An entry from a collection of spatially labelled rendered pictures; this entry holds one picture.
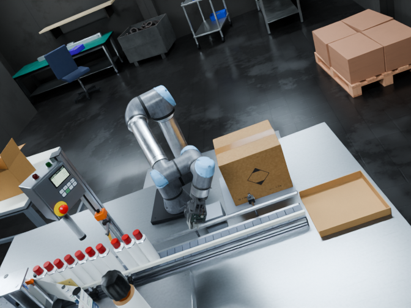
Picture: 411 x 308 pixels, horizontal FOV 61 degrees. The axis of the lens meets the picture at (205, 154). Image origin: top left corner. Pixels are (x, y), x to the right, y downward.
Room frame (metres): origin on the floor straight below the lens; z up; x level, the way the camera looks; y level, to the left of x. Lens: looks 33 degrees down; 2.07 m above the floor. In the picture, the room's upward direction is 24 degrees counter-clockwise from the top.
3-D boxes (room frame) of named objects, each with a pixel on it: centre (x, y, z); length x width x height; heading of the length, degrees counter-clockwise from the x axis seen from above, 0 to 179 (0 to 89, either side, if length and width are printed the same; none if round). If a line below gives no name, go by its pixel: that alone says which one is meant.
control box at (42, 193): (1.28, 0.63, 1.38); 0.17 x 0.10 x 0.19; 138
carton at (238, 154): (1.41, -0.19, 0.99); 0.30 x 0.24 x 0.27; 82
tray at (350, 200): (1.06, -0.46, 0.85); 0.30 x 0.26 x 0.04; 83
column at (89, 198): (1.34, 0.55, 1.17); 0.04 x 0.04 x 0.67; 83
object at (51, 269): (1.23, 0.85, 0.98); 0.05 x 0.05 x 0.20
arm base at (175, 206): (1.52, 0.25, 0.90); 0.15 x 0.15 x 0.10
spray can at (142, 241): (1.17, 0.41, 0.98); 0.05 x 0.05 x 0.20
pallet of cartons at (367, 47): (3.47, -2.07, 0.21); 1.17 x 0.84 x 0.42; 165
